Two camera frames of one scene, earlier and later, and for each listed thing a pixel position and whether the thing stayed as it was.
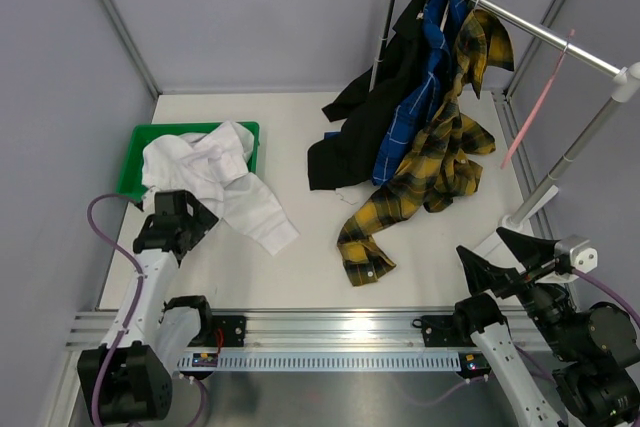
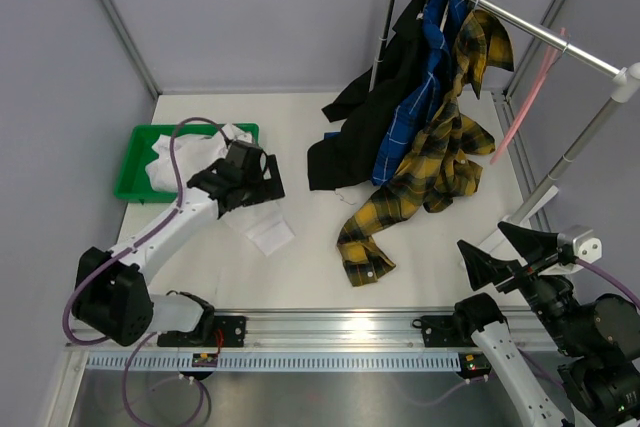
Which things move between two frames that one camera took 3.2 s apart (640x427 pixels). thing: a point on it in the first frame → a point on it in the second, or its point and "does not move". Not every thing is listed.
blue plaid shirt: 444,11 does not move
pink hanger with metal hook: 533,108 → 559,53
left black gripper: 201,221 → 268,189
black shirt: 347,157 does not move
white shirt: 214,163 does not move
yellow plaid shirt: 435,165 does not move
